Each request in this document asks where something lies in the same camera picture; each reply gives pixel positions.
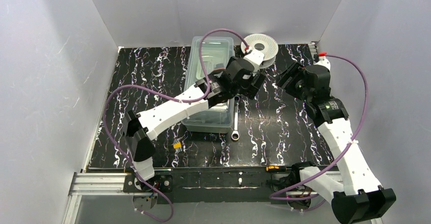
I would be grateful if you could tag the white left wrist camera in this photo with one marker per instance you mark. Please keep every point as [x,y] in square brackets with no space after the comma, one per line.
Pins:
[254,57]

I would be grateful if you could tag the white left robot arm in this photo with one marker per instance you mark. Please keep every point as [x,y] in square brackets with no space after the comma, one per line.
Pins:
[143,127]

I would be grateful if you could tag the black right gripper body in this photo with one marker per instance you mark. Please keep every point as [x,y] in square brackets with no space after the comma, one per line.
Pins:
[287,77]

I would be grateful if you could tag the yellow black screwdriver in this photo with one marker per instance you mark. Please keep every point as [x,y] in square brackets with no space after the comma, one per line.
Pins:
[275,169]

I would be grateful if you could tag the black marbled table mat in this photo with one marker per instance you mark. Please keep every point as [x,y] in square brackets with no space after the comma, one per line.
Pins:
[274,127]

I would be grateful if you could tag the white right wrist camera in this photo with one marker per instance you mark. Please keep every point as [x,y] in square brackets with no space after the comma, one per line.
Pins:
[323,60]

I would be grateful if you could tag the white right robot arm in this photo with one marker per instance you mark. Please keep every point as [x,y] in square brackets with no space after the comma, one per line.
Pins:
[360,196]

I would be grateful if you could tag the silver combination wrench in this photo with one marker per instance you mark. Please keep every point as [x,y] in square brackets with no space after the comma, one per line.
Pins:
[235,133]

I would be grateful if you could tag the white filament spool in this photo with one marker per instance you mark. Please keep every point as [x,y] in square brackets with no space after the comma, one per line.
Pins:
[263,43]

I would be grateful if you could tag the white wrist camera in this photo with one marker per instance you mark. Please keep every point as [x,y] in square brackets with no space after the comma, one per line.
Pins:
[254,57]
[323,60]

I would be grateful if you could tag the small yellow bit holder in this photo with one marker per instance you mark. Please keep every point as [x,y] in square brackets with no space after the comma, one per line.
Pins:
[177,146]

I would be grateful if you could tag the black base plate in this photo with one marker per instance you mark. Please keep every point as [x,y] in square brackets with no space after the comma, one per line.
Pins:
[210,185]

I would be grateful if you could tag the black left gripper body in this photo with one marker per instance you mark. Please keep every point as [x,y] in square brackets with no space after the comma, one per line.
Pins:
[255,84]

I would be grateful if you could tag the aluminium frame rail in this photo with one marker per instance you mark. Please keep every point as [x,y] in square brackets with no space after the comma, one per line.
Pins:
[97,196]

